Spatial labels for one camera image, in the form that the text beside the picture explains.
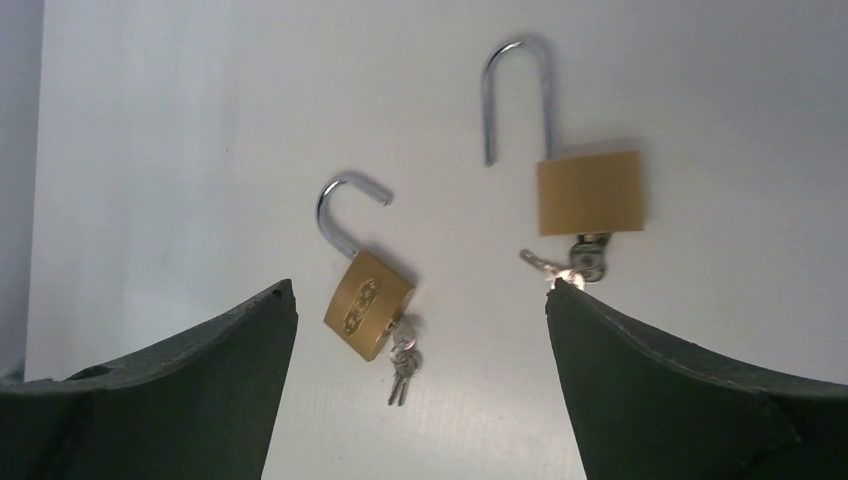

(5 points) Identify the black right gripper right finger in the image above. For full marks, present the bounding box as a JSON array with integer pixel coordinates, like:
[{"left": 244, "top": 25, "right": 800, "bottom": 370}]
[{"left": 545, "top": 281, "right": 847, "bottom": 479}]

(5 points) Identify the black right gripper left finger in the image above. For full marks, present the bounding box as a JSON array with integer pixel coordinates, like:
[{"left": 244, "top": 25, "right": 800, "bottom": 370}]
[{"left": 1, "top": 279, "right": 298, "bottom": 479}]

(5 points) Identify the silver key bunch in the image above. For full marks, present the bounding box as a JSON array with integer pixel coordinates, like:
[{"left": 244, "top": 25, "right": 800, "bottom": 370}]
[
  {"left": 387, "top": 321, "right": 422, "bottom": 406},
  {"left": 519, "top": 232, "right": 612, "bottom": 290}
]

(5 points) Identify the short shackle brass padlock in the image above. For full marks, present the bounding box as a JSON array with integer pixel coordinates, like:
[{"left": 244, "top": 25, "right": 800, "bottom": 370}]
[{"left": 315, "top": 172, "right": 415, "bottom": 362}]

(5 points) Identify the long shackle brass padlock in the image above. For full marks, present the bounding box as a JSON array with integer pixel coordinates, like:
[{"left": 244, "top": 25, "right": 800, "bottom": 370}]
[{"left": 480, "top": 34, "right": 646, "bottom": 237}]

